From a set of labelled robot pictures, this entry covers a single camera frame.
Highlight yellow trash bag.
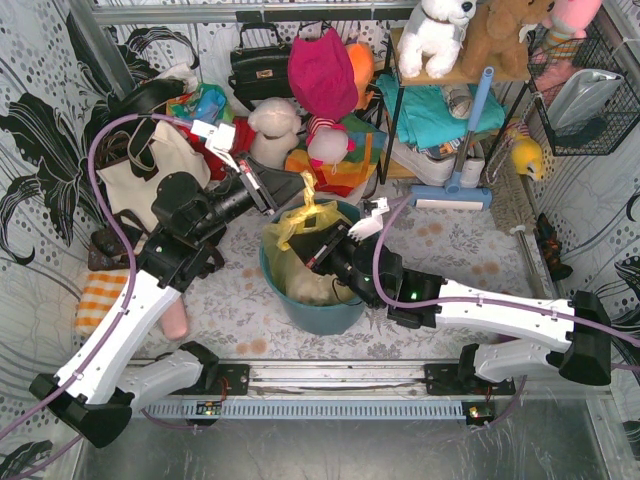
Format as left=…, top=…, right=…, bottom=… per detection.
left=262, top=171, right=359, bottom=307

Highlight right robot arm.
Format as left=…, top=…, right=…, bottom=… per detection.
left=288, top=221, right=612, bottom=388

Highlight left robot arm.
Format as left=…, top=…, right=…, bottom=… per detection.
left=30, top=156, right=305, bottom=448

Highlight teal trash bin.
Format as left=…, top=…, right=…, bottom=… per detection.
left=260, top=210, right=365, bottom=335

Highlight cream canvas tote bag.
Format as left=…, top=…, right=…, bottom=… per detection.
left=97, top=121, right=211, bottom=231

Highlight colourful printed bag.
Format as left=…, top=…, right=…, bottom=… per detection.
left=166, top=83, right=234, bottom=124

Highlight magenta fabric bag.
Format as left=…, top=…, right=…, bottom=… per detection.
left=287, top=27, right=358, bottom=121

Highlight brown patterned bag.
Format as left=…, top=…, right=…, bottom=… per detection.
left=87, top=209, right=226, bottom=280

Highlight rainbow striped cloth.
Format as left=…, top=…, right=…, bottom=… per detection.
left=284, top=114, right=387, bottom=197

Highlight red cloth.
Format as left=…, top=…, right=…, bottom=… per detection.
left=178, top=117, right=256, bottom=181

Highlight cream plush lamb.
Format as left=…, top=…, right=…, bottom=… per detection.
left=248, top=97, right=302, bottom=170

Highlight pink plush doll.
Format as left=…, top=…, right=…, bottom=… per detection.
left=306, top=116, right=356, bottom=168

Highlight white shoes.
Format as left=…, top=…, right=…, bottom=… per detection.
left=391, top=143, right=485, bottom=188

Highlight black leather handbag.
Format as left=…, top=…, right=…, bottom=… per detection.
left=228, top=22, right=294, bottom=112

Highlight blue floor sweeper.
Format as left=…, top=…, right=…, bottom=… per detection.
left=409, top=66, right=495, bottom=211

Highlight teal folded cloth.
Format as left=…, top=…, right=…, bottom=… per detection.
left=376, top=74, right=506, bottom=149

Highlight black hat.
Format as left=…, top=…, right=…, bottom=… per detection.
left=109, top=78, right=185, bottom=120

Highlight pink case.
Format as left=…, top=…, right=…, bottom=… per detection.
left=159, top=298, right=189, bottom=341

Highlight black metal shelf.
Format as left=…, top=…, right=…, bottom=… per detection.
left=376, top=28, right=531, bottom=185

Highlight orange plush toy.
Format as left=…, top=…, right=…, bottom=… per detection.
left=346, top=42, right=375, bottom=110

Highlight grey chenille mop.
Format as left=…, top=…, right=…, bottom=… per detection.
left=487, top=158, right=546, bottom=298

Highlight orange checked cloth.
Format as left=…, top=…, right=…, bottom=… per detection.
left=74, top=269, right=129, bottom=336

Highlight dark butterfly ornament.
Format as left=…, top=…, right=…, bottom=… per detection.
left=536, top=213, right=573, bottom=282

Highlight yellow plush duck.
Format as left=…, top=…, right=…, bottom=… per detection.
left=506, top=122, right=543, bottom=181

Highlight white plush dog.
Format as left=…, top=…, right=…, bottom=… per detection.
left=398, top=0, right=477, bottom=79

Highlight brown teddy bear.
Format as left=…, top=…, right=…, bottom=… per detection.
left=460, top=0, right=555, bottom=79

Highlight silver foil pouch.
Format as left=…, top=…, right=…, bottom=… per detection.
left=547, top=69, right=625, bottom=130

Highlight pink plush toy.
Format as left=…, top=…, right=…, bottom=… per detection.
left=531, top=0, right=602, bottom=92

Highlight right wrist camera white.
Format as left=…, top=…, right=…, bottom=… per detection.
left=348, top=197, right=390, bottom=241

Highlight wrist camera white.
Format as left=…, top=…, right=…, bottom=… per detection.
left=190, top=120, right=240, bottom=172
left=348, top=197, right=390, bottom=241

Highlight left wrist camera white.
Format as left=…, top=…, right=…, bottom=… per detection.
left=190, top=120, right=240, bottom=172

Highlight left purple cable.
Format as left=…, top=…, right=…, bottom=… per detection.
left=0, top=112, right=221, bottom=479

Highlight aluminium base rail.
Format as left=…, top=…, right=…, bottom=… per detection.
left=124, top=357, right=609, bottom=399

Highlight black wire basket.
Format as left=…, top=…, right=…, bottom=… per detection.
left=528, top=24, right=639, bottom=156

